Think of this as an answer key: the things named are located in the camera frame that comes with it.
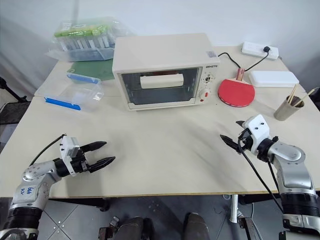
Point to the cream toaster oven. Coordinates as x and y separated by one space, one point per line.
160 52

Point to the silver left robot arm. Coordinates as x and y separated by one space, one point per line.
32 172

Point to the plastic bag of tubes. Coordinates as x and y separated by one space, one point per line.
85 42

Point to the dark object at table side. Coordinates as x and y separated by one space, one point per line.
315 97

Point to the beige chopstick cup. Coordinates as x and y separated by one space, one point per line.
285 111

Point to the dark rounded shape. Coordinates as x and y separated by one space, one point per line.
196 226
132 228

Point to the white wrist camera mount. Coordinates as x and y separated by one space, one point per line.
258 127
67 150

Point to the white power strip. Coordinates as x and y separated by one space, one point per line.
255 48

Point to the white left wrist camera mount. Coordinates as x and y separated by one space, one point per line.
67 150

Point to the black power plug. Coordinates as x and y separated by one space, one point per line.
267 49

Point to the clear container blue clips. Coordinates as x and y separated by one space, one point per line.
75 92

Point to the green mat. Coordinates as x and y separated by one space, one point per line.
100 70

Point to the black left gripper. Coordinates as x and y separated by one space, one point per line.
80 163

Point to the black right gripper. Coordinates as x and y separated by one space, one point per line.
246 140

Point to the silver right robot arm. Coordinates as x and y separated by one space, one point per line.
287 152

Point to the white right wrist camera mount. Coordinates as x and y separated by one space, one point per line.
258 127

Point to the wooden chopstick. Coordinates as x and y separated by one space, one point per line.
307 96
293 93

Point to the black stand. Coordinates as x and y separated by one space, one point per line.
10 92

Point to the white table leg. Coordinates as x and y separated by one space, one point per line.
234 207

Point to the red table tennis paddle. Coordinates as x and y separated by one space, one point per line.
236 92

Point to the white rectangular box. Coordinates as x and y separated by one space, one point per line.
273 78

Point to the metal baking tray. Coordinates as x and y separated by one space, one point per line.
160 97

